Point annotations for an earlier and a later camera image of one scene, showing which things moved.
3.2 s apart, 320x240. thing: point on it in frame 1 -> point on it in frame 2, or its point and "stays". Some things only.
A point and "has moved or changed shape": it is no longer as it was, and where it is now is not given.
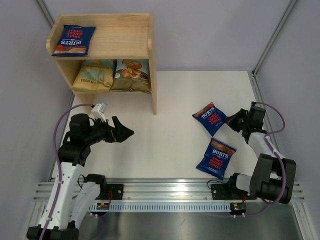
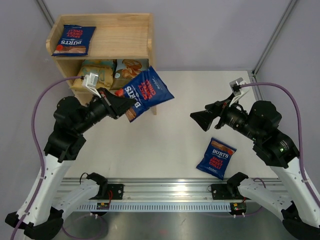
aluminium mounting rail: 169,189 stays
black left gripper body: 101,131 -> 97,110
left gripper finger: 120,133 -> 117,105
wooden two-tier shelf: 123,36 stays
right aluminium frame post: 289,8 stays
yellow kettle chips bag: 94,75 stays
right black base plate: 225,192 stays
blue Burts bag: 74,41 stays
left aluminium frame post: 45,12 stays
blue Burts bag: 211,118 has moved or changed shape
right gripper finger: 233,120 -> 204,118
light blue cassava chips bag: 131,75 stays
